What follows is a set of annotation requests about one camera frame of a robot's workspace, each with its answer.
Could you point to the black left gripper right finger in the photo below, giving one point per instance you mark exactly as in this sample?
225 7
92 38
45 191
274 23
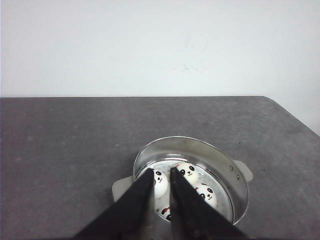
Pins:
192 218

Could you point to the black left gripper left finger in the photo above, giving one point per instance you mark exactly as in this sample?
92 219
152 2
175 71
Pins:
129 218

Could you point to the panda bun with pink bow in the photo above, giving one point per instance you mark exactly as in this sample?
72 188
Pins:
188 171

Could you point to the small white panda bun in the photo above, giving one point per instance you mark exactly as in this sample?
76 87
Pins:
160 183

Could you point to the stainless steel steamer pot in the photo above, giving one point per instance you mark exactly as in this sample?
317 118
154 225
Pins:
228 178

